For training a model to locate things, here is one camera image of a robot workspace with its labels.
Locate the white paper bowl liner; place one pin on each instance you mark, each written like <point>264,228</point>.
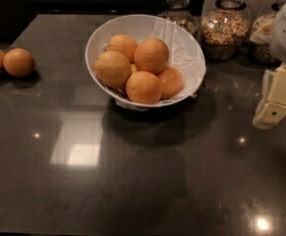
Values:
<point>185,54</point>

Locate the hidden middle orange in bowl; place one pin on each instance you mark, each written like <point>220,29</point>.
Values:
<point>134,68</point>

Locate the left glass jar with grains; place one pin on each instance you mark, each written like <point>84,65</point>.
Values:
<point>178,12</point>

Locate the middle glass jar with cereal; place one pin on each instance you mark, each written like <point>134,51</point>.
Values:
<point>224,29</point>

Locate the right glass jar with grains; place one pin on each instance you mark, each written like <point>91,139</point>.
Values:
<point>259,49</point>

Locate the glass jar with grains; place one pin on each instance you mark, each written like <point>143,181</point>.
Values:
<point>259,49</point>
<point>178,12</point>

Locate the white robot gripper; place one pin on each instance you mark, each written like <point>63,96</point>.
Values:
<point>272,109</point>

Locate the white bowl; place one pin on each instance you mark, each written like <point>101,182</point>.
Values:
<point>129,25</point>

